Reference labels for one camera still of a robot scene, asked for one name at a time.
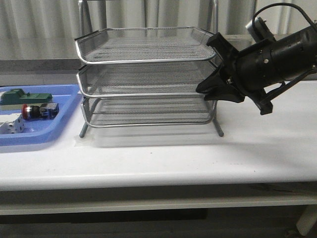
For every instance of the green terminal block component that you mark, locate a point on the green terminal block component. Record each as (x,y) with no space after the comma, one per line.
(13,99)

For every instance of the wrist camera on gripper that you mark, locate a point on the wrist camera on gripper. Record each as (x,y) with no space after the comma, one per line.
(259,31)

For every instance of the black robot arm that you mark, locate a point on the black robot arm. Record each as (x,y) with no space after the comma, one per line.
(288,61)

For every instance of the dark granite counter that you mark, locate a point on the dark granite counter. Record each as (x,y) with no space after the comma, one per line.
(42,55)

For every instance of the white table leg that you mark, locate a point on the white table leg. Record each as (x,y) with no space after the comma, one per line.
(307,220)

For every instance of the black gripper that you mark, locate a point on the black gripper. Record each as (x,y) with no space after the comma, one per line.
(240,75)

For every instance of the blue plastic tray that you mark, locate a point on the blue plastic tray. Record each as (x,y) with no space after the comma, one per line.
(43,130)

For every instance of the red emergency stop button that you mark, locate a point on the red emergency stop button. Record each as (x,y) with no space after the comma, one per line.
(44,111)

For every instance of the silver wire rack frame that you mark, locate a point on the silver wire rack frame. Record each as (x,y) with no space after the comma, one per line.
(212,14)

